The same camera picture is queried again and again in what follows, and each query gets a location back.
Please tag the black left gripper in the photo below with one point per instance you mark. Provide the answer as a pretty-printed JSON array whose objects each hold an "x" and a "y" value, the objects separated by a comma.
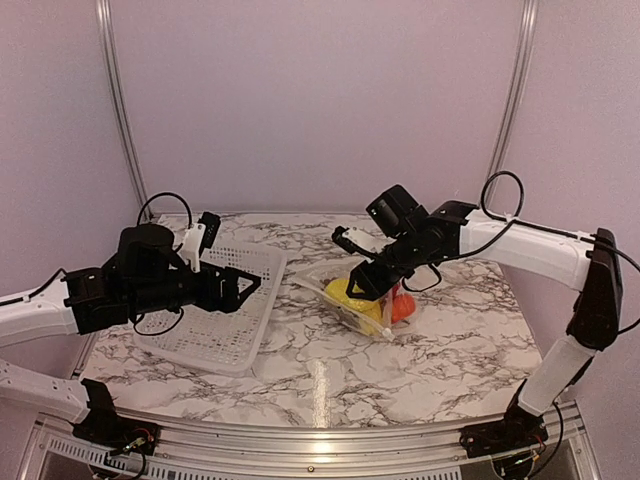
[{"x": 228, "y": 301}]

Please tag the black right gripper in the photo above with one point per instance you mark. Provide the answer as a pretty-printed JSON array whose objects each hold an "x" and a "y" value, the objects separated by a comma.
[{"x": 374, "y": 286}]

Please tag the clear zip top bag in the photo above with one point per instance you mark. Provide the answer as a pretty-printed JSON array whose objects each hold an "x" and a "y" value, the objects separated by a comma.
[{"x": 328, "y": 281}]

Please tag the orange mini pumpkin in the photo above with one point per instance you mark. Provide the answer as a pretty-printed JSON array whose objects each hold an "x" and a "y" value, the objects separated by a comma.
[{"x": 403, "y": 307}]

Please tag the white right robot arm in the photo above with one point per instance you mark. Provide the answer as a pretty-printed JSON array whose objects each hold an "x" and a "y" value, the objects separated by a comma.
[{"x": 456, "y": 230}]

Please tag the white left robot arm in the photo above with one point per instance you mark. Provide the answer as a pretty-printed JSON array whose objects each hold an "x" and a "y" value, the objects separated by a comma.
[{"x": 88, "y": 301}]

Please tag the white plastic perforated basket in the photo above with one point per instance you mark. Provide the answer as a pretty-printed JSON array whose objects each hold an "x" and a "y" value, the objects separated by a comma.
[{"x": 216, "y": 342}]

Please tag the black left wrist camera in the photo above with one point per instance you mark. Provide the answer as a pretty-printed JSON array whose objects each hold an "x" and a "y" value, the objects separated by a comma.
[{"x": 198, "y": 238}]

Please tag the aluminium frame post left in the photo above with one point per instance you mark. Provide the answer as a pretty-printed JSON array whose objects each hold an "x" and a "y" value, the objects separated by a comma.
[{"x": 116, "y": 88}]

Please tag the aluminium frame post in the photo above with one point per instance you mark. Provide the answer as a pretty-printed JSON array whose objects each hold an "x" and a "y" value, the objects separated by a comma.
[
  {"x": 517, "y": 85},
  {"x": 116, "y": 88}
]

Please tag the aluminium frame post right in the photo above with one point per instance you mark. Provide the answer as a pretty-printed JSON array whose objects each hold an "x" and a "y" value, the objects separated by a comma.
[{"x": 517, "y": 85}]

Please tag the aluminium front table rail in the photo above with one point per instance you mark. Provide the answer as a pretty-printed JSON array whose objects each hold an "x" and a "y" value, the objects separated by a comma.
[{"x": 190, "y": 449}]

